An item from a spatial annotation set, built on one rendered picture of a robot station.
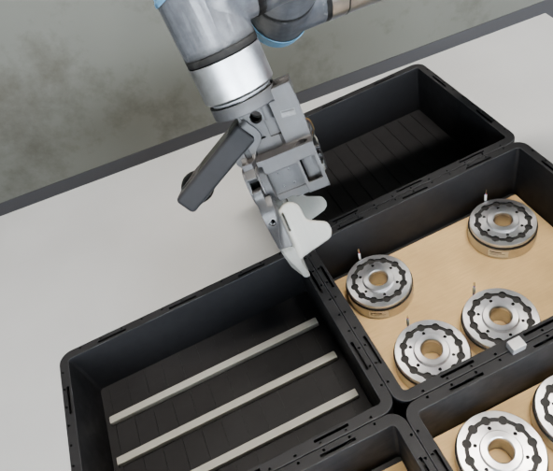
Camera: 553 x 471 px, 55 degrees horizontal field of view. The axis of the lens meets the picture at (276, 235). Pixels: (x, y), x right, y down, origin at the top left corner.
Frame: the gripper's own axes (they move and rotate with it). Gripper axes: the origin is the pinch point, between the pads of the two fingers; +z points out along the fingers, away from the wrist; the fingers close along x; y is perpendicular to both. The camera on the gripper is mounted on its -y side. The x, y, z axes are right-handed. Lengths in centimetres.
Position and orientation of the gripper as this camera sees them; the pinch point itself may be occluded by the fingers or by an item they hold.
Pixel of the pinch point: (296, 256)
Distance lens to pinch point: 63.9
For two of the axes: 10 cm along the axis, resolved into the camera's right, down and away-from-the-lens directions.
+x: 0.0, -4.8, 8.8
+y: 9.2, -3.5, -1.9
